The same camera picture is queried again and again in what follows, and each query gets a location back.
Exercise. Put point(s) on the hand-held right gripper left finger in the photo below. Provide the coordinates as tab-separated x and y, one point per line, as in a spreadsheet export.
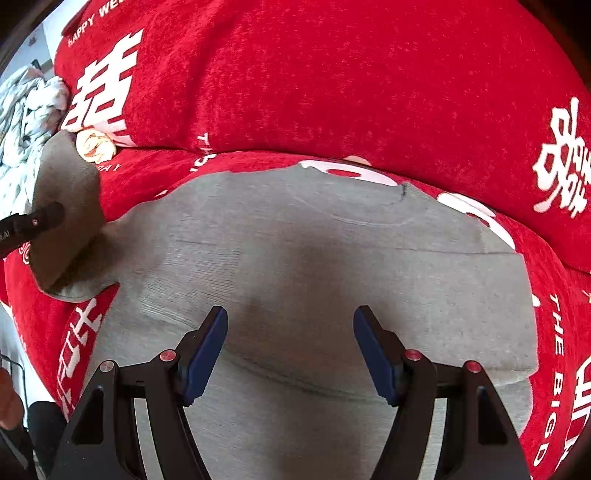
207	355

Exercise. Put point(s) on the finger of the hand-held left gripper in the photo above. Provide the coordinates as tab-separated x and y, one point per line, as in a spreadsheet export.
32	224

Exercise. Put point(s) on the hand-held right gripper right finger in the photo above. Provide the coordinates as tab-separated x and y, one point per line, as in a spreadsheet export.
375	355

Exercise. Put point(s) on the grey knit sweater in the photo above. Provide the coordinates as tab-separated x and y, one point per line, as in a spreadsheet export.
300	258

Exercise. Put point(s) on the pale patterned cloth pile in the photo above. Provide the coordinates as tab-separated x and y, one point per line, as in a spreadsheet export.
23	129

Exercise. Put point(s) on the small cream and orange toy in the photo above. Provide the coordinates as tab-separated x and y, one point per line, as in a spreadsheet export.
94	145

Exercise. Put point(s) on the dark cloth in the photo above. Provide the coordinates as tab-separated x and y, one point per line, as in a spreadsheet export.
46	429

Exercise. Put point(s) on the red bedspread with white text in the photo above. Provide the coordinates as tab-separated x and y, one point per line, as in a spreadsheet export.
323	69

